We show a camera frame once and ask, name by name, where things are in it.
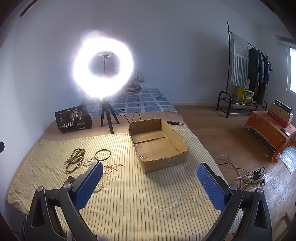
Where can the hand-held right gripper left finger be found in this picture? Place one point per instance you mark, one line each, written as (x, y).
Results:
(89, 185)

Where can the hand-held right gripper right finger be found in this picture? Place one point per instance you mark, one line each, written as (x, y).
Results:
(211, 187)

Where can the blue bangle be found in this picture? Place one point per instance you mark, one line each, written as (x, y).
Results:
(97, 156)

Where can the small brown trinket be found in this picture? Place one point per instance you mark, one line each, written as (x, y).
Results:
(71, 179)

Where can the yellow striped cloth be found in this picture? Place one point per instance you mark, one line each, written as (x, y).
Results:
(138, 204)

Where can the beige bed sheet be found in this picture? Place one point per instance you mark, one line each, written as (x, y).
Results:
(122, 128)

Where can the black printed snack bag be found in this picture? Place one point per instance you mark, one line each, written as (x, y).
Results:
(72, 119)

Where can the black power strip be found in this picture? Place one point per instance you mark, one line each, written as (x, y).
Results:
(173, 122)

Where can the clear plastic sheet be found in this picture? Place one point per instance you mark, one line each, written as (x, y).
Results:
(288, 161)

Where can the black remote control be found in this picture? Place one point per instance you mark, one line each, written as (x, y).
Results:
(285, 132)

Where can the red flat box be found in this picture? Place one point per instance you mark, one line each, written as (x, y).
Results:
(277, 120)

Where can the yellow box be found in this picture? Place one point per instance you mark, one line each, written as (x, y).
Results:
(246, 95)

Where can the tan cardboard box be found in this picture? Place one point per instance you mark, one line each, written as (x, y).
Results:
(278, 113)

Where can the blue patterned bed sheet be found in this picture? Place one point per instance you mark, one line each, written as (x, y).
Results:
(148, 99)

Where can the dark flat box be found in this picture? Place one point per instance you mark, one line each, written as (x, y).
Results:
(283, 106)

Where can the folded floral quilt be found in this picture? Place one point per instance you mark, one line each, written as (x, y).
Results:
(136, 81)

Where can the black clothes rack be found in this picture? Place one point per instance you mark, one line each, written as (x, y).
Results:
(227, 69)

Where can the dark hanging clothes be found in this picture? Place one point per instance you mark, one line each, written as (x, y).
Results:
(256, 71)

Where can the striped hanging towel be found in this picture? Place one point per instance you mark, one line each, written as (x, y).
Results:
(239, 62)

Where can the window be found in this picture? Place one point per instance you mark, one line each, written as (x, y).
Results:
(291, 69)

